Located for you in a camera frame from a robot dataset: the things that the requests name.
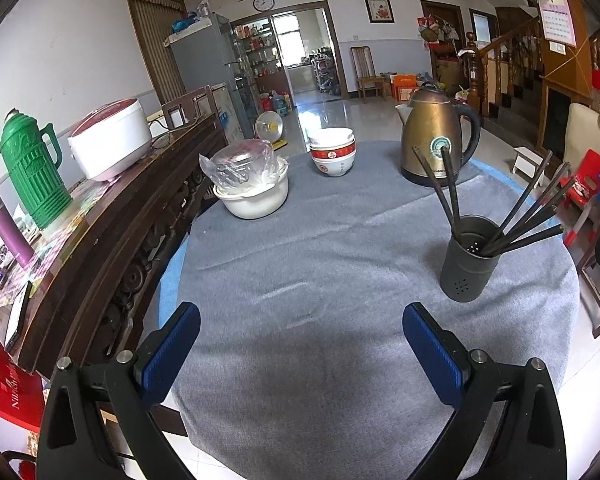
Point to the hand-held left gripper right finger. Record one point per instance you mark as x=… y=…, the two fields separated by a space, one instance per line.
x=432 y=355

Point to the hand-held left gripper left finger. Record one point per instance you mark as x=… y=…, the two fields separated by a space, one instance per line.
x=172 y=355

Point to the dark grey chopstick holder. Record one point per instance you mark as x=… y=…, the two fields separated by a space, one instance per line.
x=465 y=275

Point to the bundle of dark chopsticks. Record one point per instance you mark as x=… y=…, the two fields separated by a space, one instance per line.
x=450 y=187

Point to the light blue table cover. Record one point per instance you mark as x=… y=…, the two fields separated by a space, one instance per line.
x=170 y=280

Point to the grey tablecloth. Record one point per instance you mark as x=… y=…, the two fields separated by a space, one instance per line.
x=330 y=260

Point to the carved dark wooden sideboard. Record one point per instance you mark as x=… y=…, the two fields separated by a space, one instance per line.
x=130 y=220

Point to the patterned sideboard mat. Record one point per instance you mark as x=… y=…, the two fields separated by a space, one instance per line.
x=60 y=250

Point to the black smartphone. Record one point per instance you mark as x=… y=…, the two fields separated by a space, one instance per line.
x=19 y=315

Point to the red gift box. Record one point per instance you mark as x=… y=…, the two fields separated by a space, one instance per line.
x=10 y=390

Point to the white plastic basin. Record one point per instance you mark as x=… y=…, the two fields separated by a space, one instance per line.
x=252 y=202

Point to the purple drinking bottle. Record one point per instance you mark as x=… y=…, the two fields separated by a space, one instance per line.
x=10 y=235

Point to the white rice cooker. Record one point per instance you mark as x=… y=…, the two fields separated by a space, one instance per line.
x=110 y=145

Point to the small white stool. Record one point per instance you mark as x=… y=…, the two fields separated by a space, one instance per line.
x=527 y=157

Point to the bronze electric kettle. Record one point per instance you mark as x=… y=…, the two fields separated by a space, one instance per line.
x=430 y=135

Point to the red-banded bowl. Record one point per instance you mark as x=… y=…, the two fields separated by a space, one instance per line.
x=332 y=152

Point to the green thermos flask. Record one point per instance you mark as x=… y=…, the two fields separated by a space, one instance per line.
x=35 y=175

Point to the red plastic child chair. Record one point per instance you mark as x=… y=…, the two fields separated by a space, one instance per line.
x=587 y=180

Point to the plain white bowl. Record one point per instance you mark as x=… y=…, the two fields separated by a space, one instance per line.
x=331 y=137

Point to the round white electric heater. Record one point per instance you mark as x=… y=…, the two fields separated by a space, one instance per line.
x=269 y=127

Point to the brown high-backed wooden chair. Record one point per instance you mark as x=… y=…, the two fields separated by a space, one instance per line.
x=185 y=107

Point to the beige armchair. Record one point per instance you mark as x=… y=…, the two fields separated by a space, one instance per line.
x=587 y=130

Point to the blue water jug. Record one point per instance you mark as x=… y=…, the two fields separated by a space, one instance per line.
x=281 y=104

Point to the grey refrigerator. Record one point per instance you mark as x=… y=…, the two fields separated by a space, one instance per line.
x=205 y=75

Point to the light wooden chair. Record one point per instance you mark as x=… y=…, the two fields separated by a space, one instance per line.
x=369 y=80

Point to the wooden stair banister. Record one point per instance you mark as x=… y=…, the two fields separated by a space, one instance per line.
x=500 y=60

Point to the brown wooden door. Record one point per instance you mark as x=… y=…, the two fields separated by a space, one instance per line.
x=155 y=45

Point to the display shelf with bottles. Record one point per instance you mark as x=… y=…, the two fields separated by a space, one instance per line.
x=257 y=47

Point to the hanging woven baskets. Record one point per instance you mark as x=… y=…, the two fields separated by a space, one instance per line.
x=435 y=30

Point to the framed wall picture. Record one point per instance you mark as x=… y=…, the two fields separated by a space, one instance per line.
x=379 y=10

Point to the round wall clock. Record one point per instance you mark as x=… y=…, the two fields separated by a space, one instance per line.
x=264 y=2

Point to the pink wall calendar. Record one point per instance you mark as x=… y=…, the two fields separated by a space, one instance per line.
x=555 y=10

